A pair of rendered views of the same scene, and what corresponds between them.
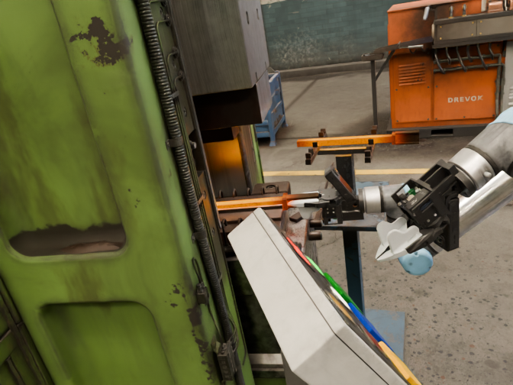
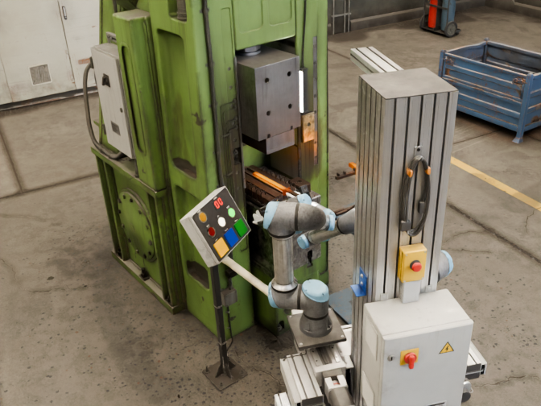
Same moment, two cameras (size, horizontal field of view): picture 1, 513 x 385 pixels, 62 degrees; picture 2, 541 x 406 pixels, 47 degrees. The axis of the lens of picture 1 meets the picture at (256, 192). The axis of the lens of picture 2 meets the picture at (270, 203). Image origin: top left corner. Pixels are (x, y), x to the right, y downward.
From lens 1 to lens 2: 270 cm
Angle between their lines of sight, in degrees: 36
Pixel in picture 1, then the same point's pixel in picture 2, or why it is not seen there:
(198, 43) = (246, 117)
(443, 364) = not seen: hidden behind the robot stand
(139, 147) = (201, 151)
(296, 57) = not seen: outside the picture
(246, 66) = (257, 133)
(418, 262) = (301, 242)
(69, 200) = (191, 155)
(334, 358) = (187, 223)
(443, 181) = not seen: hidden behind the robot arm
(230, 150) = (294, 154)
